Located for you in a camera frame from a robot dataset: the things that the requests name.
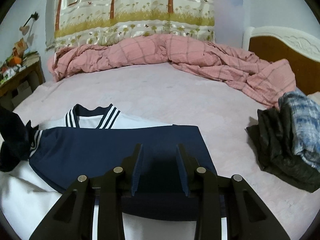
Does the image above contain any navy white sailor garment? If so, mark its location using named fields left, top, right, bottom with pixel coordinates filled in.
left=1, top=106, right=215, bottom=239

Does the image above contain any folded black garment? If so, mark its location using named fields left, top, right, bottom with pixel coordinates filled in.
left=246, top=107, right=319, bottom=193

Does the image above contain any pale pink bed sheet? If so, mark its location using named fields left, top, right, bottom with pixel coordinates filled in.
left=15, top=63, right=319, bottom=239

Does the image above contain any folded blue plaid shirt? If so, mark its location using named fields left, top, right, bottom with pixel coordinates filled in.
left=278, top=90, right=319, bottom=171

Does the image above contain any dark wooden desk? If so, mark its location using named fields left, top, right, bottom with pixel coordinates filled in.
left=1, top=59, right=45, bottom=111

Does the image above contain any pink plaid blanket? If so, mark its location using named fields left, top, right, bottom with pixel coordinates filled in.
left=48, top=34, right=296, bottom=108

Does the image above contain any desk clutter pile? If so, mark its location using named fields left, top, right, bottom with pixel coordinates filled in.
left=1, top=38, right=40, bottom=86

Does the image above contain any brown white headboard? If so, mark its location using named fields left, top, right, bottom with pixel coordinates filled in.
left=242, top=26, right=319, bottom=95

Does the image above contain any tree pattern curtain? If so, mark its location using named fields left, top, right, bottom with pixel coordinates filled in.
left=46, top=0, right=215, bottom=50

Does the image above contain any wall lamp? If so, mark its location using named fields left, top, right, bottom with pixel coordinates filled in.
left=19, top=11, right=40, bottom=36

